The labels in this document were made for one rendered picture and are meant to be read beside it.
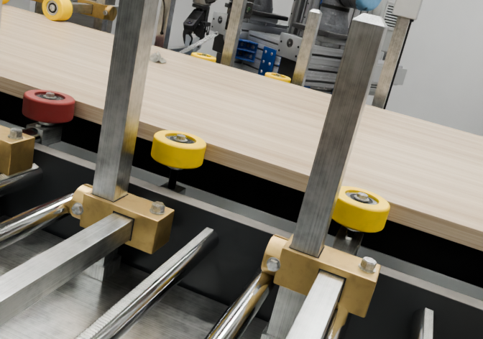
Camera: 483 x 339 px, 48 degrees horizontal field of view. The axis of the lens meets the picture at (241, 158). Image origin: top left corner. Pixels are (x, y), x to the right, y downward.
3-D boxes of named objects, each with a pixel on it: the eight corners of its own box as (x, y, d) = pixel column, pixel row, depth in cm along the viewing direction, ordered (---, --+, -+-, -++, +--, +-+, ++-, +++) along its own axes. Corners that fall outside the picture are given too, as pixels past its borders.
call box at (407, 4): (392, 17, 163) (400, -9, 160) (415, 22, 161) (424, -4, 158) (390, 16, 156) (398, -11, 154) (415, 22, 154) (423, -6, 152)
